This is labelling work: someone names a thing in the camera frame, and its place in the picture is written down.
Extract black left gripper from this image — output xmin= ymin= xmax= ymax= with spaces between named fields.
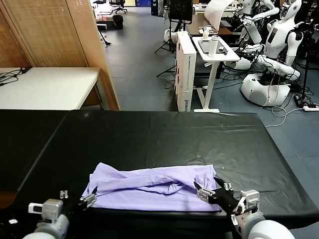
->
xmin=59 ymin=186 xmax=99 ymax=219

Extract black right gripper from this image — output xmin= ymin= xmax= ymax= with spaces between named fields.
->
xmin=193 ymin=177 xmax=241 ymax=216

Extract light purple t-shirt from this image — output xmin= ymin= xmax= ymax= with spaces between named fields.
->
xmin=81 ymin=162 xmax=222 ymax=213

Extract round white robot base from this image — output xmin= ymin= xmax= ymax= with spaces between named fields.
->
xmin=163 ymin=28 xmax=179 ymax=43

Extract large black table cover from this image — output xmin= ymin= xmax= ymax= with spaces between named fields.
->
xmin=9 ymin=109 xmax=319 ymax=234

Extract white rectangular table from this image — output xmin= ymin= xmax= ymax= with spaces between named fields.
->
xmin=0 ymin=67 xmax=103 ymax=111

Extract tall white cardboard box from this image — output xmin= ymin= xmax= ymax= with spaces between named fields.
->
xmin=174 ymin=31 xmax=197 ymax=112

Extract black monitor stand legs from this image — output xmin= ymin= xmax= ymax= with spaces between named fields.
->
xmin=156 ymin=63 xmax=177 ymax=90

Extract white standing desk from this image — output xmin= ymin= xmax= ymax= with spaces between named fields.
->
xmin=191 ymin=36 xmax=241 ymax=113

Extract white thermos bottle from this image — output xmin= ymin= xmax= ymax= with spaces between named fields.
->
xmin=208 ymin=35 xmax=220 ymax=57

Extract grey tablet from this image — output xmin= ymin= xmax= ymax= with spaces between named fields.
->
xmin=198 ymin=39 xmax=212 ymax=54

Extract tall black tripod pole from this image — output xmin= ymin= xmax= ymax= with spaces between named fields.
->
xmin=298 ymin=22 xmax=316 ymax=100

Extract small white desk gadget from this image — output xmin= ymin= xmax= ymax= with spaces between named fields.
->
xmin=199 ymin=24 xmax=220 ymax=39

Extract brown wooden desk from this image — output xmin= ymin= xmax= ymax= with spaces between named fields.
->
xmin=186 ymin=21 xmax=241 ymax=38

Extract black tripod stand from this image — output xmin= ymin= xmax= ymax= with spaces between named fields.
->
xmin=154 ymin=14 xmax=176 ymax=54

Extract white humanoid robot with base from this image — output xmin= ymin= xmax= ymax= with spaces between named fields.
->
xmin=240 ymin=0 xmax=305 ymax=107

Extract wooden folding screen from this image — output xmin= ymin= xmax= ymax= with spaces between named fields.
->
xmin=0 ymin=0 xmax=122 ymax=111

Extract large curved white sheet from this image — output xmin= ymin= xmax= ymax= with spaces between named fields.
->
xmin=204 ymin=0 xmax=234 ymax=32

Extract black trash bin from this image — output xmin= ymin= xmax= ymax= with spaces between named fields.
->
xmin=112 ymin=14 xmax=125 ymax=30

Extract black monitor screen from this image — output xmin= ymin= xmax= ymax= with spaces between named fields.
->
xmin=169 ymin=0 xmax=194 ymax=25

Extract black office chair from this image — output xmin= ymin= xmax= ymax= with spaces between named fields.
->
xmin=109 ymin=0 xmax=128 ymax=14

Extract dark grey cabinet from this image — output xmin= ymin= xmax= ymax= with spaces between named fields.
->
xmin=151 ymin=0 xmax=165 ymax=15

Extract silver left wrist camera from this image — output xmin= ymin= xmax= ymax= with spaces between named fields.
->
xmin=28 ymin=198 xmax=63 ymax=222

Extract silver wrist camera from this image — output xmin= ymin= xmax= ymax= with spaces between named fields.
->
xmin=28 ymin=198 xmax=63 ymax=222
xmin=235 ymin=189 xmax=260 ymax=216

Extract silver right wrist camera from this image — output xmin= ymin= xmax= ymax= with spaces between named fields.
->
xmin=235 ymin=189 xmax=260 ymax=216

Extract white floor cable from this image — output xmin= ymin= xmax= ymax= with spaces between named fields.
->
xmin=265 ymin=106 xmax=306 ymax=128

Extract black cables bundle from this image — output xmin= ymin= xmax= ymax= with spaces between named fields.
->
xmin=0 ymin=67 xmax=25 ymax=87

